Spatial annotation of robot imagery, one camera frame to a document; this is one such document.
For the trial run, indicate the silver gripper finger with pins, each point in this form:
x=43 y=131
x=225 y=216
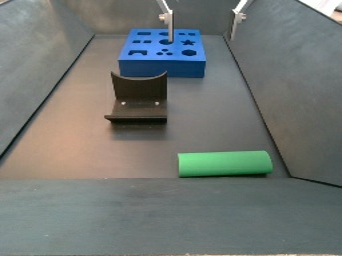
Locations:
x=239 y=16
x=166 y=16

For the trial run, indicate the green oval cylinder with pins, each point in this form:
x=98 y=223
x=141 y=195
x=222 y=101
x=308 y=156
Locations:
x=224 y=163

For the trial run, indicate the black curved fixture cradle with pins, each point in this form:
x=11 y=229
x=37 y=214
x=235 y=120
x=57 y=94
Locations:
x=141 y=99

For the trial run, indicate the blue foam shape-hole block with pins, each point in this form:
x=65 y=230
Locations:
x=149 y=54

